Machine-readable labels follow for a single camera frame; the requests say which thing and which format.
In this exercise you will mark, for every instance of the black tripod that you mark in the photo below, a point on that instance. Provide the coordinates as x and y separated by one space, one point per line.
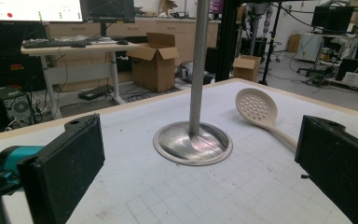
271 46

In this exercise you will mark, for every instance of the white grid mat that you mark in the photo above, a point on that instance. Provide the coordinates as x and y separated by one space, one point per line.
199 193

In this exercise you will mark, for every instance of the dark computer monitor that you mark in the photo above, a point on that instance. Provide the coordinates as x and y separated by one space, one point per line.
108 9

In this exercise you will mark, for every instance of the large open cardboard box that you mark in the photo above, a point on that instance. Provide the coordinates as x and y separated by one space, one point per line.
152 68

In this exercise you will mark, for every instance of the black computer mouse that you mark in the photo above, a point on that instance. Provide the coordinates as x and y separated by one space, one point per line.
122 42

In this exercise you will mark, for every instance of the small cardboard box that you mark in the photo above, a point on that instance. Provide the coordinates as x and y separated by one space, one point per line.
245 70

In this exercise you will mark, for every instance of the silver vacuum cleaner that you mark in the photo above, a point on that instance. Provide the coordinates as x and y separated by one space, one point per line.
186 72

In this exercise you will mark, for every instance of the lit computer monitor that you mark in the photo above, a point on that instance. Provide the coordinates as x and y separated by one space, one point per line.
34 9

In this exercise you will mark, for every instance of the white desk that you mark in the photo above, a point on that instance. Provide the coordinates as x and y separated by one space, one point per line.
80 49

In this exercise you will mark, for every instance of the black monitor on bench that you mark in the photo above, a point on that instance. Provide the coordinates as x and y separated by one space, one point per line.
332 18

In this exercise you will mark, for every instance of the black keyboard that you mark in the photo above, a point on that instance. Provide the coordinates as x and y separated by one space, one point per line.
52 43

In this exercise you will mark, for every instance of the black computer tower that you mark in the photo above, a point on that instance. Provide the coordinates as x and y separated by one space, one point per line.
11 107

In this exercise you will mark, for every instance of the black power strip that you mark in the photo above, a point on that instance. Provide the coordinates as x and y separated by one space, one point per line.
94 92

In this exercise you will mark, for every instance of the steel utensil stand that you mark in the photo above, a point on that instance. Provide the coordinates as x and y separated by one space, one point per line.
199 62

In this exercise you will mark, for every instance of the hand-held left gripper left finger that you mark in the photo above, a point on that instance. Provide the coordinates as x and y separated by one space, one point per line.
65 168

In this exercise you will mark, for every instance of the black frame post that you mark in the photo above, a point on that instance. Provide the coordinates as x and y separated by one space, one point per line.
228 40

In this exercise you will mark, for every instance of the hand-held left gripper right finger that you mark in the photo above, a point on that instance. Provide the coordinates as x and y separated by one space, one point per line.
338 168

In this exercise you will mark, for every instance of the beige slotted spoon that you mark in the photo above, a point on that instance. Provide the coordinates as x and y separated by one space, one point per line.
256 107

